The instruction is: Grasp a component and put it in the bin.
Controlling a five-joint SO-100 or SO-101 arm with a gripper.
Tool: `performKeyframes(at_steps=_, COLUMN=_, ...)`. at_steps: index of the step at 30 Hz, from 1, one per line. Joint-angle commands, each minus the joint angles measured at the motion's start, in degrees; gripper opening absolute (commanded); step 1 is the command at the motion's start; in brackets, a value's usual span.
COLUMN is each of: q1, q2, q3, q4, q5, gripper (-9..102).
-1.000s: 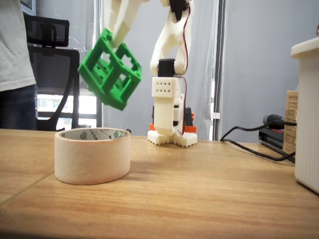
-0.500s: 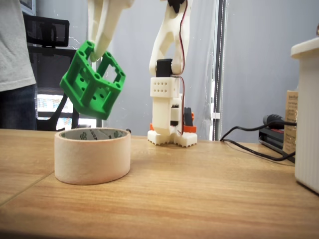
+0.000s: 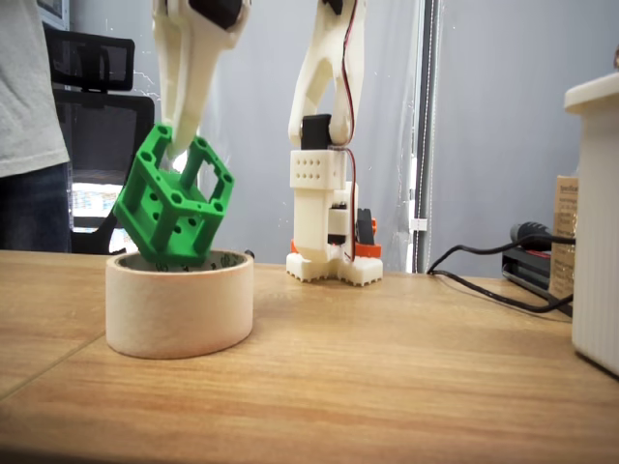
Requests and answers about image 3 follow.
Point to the small white tag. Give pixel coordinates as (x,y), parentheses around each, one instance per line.
(419,224)

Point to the beige masking tape roll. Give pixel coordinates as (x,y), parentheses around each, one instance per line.
(179,314)

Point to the black power supply box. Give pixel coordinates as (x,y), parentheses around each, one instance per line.
(524,270)

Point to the person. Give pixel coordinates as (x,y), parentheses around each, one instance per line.
(24,121)

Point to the black office chair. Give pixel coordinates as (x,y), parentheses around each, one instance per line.
(106,135)

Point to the orange table clamp black knob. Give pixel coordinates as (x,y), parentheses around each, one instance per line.
(367,249)

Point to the white ribbed plastic bin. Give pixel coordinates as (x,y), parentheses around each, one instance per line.
(599,217)

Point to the green hexagonal printed component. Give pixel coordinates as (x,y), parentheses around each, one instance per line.
(159,208)

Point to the brown cardboard box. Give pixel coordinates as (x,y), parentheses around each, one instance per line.
(563,227)

